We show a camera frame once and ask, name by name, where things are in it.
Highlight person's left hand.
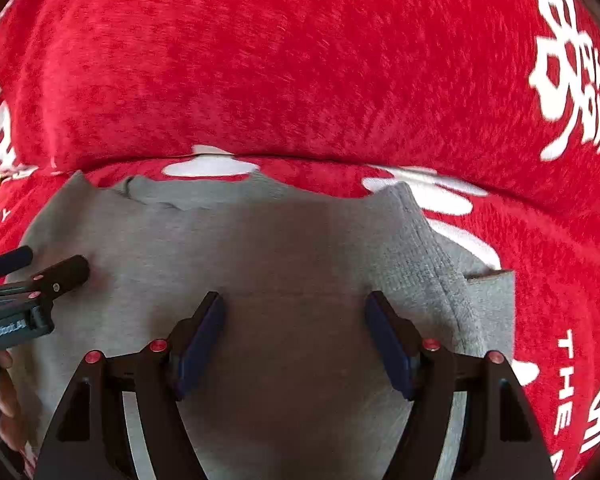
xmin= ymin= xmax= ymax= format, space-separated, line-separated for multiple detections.
xmin=0 ymin=350 xmax=32 ymax=453

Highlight red printed sofa cover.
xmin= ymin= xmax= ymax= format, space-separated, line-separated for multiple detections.
xmin=0 ymin=0 xmax=600 ymax=480

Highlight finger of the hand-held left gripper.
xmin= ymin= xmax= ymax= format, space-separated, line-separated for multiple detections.
xmin=0 ymin=255 xmax=91 ymax=307
xmin=0 ymin=246 xmax=35 ymax=286

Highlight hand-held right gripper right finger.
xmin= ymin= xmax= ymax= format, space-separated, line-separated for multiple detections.
xmin=364 ymin=290 xmax=556 ymax=480

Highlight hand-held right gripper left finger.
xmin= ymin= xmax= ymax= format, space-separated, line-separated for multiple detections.
xmin=32 ymin=291 xmax=227 ymax=480

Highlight grey knit sweater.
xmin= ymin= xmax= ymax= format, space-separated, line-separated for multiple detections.
xmin=2 ymin=170 xmax=517 ymax=480

